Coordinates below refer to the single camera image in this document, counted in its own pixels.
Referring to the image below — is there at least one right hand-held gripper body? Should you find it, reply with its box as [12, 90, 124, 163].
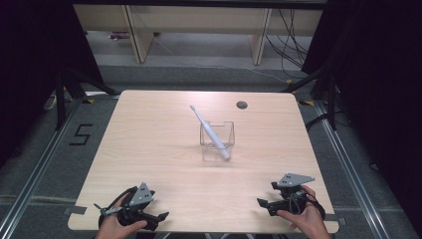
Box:
[268, 172, 317, 217]

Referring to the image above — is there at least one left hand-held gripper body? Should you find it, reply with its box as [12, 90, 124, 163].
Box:
[112, 181, 159, 232]

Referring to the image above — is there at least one clear plastic container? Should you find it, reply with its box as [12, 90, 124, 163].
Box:
[199, 120, 236, 162]

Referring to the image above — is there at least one white electric toothbrush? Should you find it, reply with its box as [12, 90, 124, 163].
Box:
[189, 105, 232, 161]

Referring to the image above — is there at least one person's right hand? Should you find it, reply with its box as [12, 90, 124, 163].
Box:
[276, 184, 331, 239]

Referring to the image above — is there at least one person's left hand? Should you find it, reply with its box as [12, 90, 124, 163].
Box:
[95, 193, 148, 239]

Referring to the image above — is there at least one black metal stand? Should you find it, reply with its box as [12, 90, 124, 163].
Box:
[54, 67, 121, 131]
[281, 64, 340, 131]

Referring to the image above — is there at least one dark curtain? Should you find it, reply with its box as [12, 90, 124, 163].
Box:
[301, 0, 422, 228]
[0, 0, 105, 167]

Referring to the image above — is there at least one small purple object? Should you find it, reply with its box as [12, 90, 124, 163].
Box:
[108, 31, 131, 42]

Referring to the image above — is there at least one wooden shelf unit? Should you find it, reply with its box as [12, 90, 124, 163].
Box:
[73, 3, 324, 66]

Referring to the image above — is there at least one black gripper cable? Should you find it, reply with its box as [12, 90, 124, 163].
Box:
[94, 186, 138, 228]
[303, 191, 327, 221]

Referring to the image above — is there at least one aluminium floor rail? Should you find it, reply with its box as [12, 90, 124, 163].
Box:
[0, 97, 84, 239]
[313, 99, 393, 239]

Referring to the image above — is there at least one thick black floor cable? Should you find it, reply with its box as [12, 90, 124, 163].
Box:
[304, 112, 332, 131]

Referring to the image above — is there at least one coiled white cable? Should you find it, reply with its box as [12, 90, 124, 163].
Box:
[43, 94, 59, 112]

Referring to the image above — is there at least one bundle of black cables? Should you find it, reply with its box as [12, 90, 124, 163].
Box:
[264, 8, 311, 80]

